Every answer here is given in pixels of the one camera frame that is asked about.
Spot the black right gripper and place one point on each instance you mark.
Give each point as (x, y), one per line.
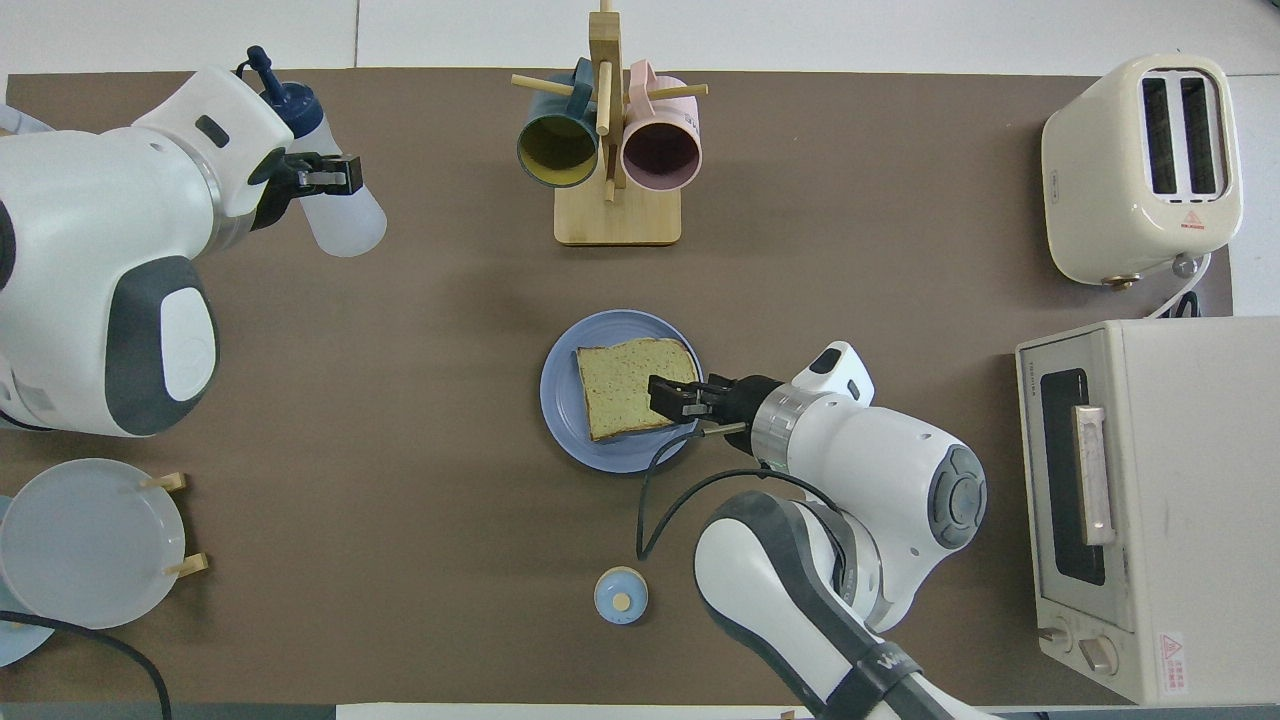
(738, 405)

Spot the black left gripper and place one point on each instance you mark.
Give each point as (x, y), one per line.
(280, 185)

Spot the translucent blue-capped seasoning bottle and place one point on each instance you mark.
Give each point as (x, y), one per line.
(345, 225)

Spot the toasted bread slice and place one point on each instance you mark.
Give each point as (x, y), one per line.
(625, 390)

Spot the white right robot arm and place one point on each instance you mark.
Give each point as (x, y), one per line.
(870, 470)

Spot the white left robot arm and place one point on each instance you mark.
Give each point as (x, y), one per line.
(80, 220)

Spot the wooden plate rack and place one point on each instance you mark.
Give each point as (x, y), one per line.
(190, 565)

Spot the grey round plate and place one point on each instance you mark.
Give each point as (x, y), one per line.
(90, 545)

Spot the light blue round plate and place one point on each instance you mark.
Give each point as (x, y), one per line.
(15, 640)

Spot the brown table mat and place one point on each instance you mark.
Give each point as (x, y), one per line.
(400, 300)

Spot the wooden mug rack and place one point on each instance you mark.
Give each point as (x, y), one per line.
(620, 220)

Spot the blue service bell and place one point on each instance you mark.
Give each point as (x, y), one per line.
(620, 598)

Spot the teal mug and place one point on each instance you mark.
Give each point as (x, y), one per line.
(555, 150)

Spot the pink ribbed mug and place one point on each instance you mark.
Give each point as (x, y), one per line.
(660, 155)

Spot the cream two-slot toaster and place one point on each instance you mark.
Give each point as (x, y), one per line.
(1100, 170)

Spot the white toaster oven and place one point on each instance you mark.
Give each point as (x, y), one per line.
(1200, 500)

